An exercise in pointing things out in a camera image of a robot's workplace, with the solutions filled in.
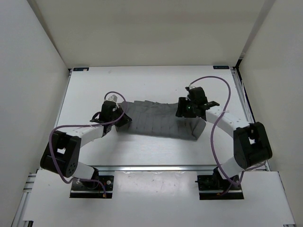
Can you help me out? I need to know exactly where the grey pleated skirt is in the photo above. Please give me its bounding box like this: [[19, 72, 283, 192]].
[[116, 100, 206, 141]]

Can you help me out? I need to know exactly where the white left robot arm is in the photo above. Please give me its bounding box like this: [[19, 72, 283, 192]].
[[40, 101, 132, 189]]

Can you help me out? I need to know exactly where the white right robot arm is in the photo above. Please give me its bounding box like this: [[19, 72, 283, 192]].
[[176, 87, 273, 189]]

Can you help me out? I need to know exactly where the blue label right corner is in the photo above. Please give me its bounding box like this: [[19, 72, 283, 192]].
[[213, 65, 230, 70]]

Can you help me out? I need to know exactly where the blue label corner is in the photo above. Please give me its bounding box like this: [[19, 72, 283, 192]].
[[73, 67, 89, 71], [213, 65, 230, 70]]

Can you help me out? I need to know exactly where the blue label left corner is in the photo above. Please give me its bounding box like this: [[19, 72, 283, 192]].
[[73, 67, 89, 71]]

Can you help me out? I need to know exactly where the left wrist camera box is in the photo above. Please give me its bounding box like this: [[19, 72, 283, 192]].
[[105, 95, 118, 103]]

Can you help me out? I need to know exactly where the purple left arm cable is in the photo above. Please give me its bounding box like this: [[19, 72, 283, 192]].
[[48, 91, 130, 199]]

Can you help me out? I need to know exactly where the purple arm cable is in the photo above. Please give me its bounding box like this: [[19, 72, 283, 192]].
[[188, 75, 266, 190], [48, 91, 130, 199]]

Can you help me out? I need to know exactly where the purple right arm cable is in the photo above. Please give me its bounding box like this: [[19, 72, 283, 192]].
[[188, 75, 266, 190]]

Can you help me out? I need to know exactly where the aluminium frame rail right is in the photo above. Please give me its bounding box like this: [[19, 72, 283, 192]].
[[231, 67, 272, 169]]

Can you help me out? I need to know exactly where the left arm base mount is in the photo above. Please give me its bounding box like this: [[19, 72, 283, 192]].
[[70, 173, 114, 199]]

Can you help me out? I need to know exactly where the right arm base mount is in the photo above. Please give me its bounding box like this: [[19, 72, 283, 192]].
[[195, 168, 244, 200]]

